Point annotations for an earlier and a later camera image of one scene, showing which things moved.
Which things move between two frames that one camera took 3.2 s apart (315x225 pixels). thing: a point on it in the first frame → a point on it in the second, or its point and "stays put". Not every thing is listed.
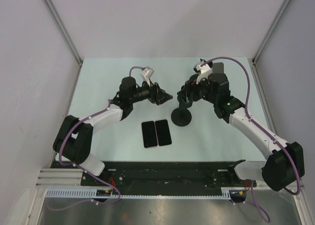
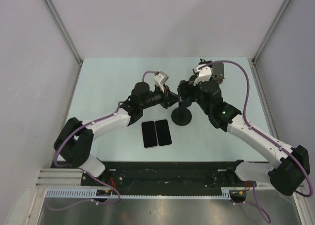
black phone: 163,132 stays put
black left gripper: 155,93 → 169,99
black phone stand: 181,116 stays put
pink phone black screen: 149,134 stays put
